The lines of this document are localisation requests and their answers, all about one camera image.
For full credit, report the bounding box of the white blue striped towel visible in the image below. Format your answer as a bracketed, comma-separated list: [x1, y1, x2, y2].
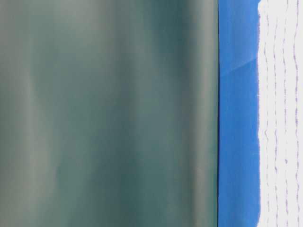
[258, 0, 303, 227]

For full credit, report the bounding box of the blue table cloth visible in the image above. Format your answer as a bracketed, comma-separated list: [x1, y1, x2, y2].
[218, 0, 260, 227]

